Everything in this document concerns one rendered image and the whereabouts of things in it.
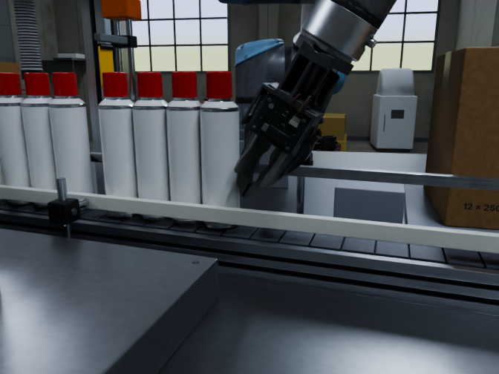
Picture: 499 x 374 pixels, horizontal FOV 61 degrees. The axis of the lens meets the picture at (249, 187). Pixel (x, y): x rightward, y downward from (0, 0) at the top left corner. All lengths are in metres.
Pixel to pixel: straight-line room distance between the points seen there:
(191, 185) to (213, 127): 0.09
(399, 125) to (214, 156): 6.24
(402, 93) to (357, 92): 1.28
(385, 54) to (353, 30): 7.41
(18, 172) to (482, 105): 0.71
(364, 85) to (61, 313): 7.60
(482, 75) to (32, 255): 0.64
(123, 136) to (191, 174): 0.11
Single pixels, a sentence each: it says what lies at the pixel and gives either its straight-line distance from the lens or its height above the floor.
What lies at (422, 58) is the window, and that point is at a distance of 7.97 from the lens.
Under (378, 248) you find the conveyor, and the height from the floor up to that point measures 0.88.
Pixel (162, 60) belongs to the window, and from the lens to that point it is 8.44.
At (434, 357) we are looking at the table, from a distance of 0.45.
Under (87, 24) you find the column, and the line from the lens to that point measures 0.83.
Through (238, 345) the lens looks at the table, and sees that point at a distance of 0.43.
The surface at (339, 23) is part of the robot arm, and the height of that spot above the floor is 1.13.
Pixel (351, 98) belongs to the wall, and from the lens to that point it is 7.87.
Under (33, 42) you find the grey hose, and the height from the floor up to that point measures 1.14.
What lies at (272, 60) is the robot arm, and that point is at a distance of 1.02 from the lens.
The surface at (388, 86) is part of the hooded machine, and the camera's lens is 6.77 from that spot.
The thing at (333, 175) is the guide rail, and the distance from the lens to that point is 0.57.
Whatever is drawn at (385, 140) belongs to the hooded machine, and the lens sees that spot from 6.73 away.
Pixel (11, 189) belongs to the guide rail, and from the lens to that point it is 0.75.
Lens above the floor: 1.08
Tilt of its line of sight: 14 degrees down
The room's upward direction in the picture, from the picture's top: straight up
